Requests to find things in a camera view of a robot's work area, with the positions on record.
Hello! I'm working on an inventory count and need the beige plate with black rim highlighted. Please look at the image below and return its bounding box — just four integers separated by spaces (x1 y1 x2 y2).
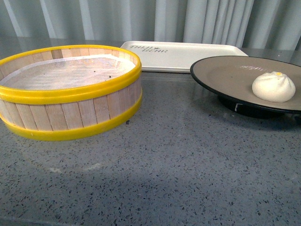
190 56 301 119

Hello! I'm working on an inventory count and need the white steamed bun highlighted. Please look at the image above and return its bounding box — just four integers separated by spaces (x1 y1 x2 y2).
252 72 296 103

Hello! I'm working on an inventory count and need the white rectangular serving tray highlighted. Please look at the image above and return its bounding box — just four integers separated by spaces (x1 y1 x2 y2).
121 41 247 73

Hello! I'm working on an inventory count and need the white mesh steamer liner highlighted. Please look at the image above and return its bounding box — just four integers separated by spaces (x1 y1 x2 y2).
0 54 135 90

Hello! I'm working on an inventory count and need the yellow-rimmed bamboo steamer basket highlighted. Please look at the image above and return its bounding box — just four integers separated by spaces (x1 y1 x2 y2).
0 45 143 141

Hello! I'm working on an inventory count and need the grey curtain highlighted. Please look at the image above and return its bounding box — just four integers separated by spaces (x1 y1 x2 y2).
0 0 301 51

